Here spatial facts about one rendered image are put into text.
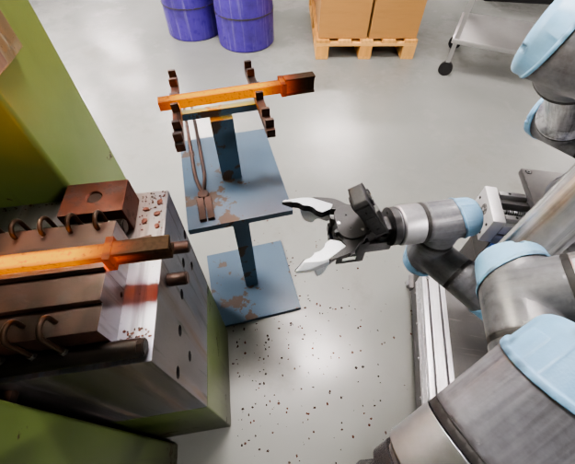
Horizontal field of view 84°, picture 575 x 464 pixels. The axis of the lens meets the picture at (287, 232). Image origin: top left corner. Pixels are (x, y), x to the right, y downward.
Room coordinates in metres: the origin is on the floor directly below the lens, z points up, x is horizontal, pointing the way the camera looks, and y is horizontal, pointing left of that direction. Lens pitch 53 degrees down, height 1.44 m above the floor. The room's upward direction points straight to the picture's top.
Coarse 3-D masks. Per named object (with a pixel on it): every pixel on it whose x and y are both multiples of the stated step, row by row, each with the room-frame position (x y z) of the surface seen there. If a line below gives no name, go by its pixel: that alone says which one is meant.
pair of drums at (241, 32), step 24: (168, 0) 3.48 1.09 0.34; (192, 0) 3.46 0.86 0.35; (216, 0) 3.31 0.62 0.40; (240, 0) 3.21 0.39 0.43; (264, 0) 3.31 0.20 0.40; (168, 24) 3.55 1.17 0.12; (192, 24) 3.45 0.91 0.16; (216, 24) 3.61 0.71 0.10; (240, 24) 3.21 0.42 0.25; (264, 24) 3.30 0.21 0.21; (240, 48) 3.21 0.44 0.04; (264, 48) 3.30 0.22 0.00
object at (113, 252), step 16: (112, 240) 0.30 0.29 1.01; (128, 240) 0.30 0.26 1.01; (144, 240) 0.30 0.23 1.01; (160, 240) 0.30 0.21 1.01; (0, 256) 0.28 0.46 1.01; (16, 256) 0.28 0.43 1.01; (32, 256) 0.28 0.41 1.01; (48, 256) 0.28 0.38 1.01; (64, 256) 0.28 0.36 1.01; (80, 256) 0.28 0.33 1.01; (96, 256) 0.28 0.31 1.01; (112, 256) 0.28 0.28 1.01; (128, 256) 0.29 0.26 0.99; (144, 256) 0.29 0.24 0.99; (160, 256) 0.29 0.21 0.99; (0, 272) 0.25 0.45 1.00; (16, 272) 0.25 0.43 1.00
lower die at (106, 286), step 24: (0, 240) 0.32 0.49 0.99; (24, 240) 0.32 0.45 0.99; (48, 240) 0.32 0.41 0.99; (72, 240) 0.32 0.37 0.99; (96, 240) 0.32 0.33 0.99; (96, 264) 0.27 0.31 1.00; (120, 264) 0.30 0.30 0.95; (0, 288) 0.23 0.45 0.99; (24, 288) 0.23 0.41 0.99; (48, 288) 0.23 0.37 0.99; (72, 288) 0.23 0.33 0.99; (96, 288) 0.23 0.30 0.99; (120, 288) 0.26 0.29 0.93; (0, 312) 0.19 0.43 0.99; (24, 312) 0.19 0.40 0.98; (48, 312) 0.19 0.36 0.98; (72, 312) 0.19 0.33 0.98; (96, 312) 0.19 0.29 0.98; (120, 312) 0.22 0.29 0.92; (24, 336) 0.16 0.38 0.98; (48, 336) 0.16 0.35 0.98; (72, 336) 0.16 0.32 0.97; (96, 336) 0.16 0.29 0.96
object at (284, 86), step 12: (312, 72) 0.84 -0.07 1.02; (252, 84) 0.80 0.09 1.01; (264, 84) 0.80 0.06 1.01; (276, 84) 0.80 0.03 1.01; (288, 84) 0.81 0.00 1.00; (300, 84) 0.82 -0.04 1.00; (312, 84) 0.82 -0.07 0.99; (168, 96) 0.74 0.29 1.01; (180, 96) 0.74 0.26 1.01; (192, 96) 0.74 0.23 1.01; (204, 96) 0.74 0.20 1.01; (216, 96) 0.75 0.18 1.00; (228, 96) 0.76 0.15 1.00; (240, 96) 0.77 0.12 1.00; (252, 96) 0.77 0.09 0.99; (168, 108) 0.72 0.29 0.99; (180, 108) 0.72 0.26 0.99
